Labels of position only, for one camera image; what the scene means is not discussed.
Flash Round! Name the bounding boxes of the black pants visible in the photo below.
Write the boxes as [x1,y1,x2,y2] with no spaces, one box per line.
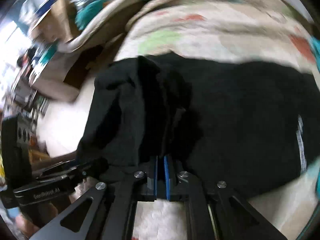
[77,53,319,197]

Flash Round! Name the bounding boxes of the person's left hand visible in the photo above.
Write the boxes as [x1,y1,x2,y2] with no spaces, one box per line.
[15,202,59,238]

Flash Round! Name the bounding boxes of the beige rolled blanket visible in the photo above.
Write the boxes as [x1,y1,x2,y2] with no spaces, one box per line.
[57,0,143,54]

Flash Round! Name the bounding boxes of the patterned quilted bed cover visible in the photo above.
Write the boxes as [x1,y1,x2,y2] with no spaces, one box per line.
[115,0,319,239]

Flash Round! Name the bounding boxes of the teal fleece blanket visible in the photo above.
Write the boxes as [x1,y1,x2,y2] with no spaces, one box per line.
[303,36,320,181]

